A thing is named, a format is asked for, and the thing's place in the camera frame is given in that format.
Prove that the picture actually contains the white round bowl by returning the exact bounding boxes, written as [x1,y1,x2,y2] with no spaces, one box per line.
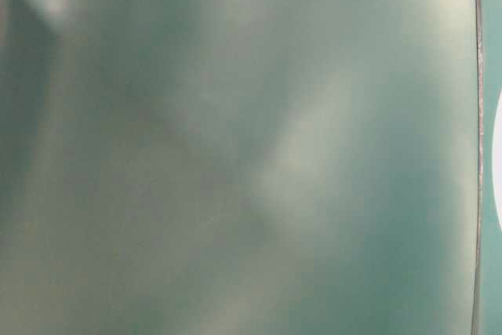
[492,95,502,226]

